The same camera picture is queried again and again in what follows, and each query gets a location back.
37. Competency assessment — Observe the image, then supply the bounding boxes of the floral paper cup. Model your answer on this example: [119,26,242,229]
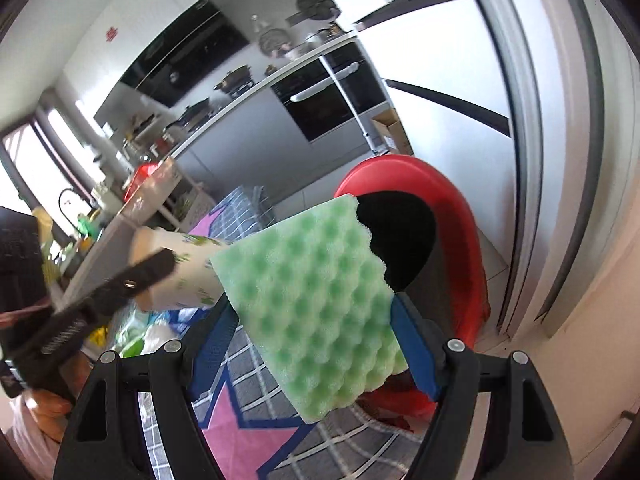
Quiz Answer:
[129,226,228,312]

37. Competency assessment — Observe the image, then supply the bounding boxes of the green foam sponge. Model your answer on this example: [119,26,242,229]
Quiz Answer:
[210,195,408,424]

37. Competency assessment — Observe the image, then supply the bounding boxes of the black trash bin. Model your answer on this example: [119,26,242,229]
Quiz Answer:
[357,191,450,348]

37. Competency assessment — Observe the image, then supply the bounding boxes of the person hand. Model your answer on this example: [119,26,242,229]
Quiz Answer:
[23,352,92,443]

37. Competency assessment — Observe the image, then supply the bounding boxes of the green plastic wrapper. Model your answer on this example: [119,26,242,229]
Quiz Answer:
[107,307,160,358]

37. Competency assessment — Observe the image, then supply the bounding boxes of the beige storage trolley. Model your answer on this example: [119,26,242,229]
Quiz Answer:
[118,157,216,233]

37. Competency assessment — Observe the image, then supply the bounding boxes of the red basket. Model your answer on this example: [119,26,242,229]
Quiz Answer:
[124,162,158,202]

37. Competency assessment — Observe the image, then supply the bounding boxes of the grey checkered tablecloth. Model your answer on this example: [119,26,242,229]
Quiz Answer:
[136,184,426,480]

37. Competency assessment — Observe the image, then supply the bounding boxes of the black faucet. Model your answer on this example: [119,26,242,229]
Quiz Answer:
[58,188,93,233]

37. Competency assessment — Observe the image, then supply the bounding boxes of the black wok on stove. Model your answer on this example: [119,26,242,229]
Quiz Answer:
[166,99,210,130]

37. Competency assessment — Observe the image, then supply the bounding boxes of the black pot on stove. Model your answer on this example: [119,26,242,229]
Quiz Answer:
[214,65,255,99]

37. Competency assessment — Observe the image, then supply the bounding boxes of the black range hood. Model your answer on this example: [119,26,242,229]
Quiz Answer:
[120,0,248,107]

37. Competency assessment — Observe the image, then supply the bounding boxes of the black built-in oven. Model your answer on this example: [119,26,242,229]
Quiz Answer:
[272,41,386,142]

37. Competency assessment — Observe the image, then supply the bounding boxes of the white mop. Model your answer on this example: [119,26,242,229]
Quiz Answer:
[319,55,381,156]

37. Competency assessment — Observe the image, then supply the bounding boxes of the cardboard box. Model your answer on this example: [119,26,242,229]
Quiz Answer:
[371,108,413,155]

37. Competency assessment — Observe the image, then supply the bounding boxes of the black hanging baking pan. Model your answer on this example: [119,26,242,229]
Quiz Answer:
[285,0,341,26]

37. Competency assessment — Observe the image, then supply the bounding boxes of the white refrigerator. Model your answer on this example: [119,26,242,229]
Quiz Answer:
[334,0,515,278]

